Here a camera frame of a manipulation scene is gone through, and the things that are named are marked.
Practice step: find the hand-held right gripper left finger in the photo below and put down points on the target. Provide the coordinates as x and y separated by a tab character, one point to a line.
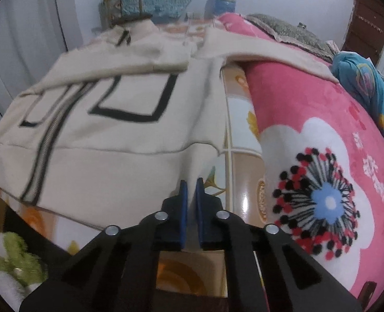
183	214

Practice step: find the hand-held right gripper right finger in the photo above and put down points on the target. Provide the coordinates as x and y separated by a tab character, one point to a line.
201	214

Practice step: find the cream zip jacket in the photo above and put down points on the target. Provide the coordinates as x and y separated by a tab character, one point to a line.
114	169

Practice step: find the pink floral blanket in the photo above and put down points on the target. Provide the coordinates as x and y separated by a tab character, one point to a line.
292	104

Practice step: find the green plush toy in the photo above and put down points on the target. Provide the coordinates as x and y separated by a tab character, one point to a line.
10	247

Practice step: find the grey-green lace-trimmed pillow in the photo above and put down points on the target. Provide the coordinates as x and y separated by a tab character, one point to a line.
289	29

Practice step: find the blue floral quilt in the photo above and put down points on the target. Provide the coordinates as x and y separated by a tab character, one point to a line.
361	78

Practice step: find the blue water jug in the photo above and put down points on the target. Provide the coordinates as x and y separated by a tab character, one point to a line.
224	3

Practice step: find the white curtain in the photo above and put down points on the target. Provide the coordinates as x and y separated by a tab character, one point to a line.
23	39

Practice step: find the brown wooden door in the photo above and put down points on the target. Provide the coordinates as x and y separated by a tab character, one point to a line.
367	22

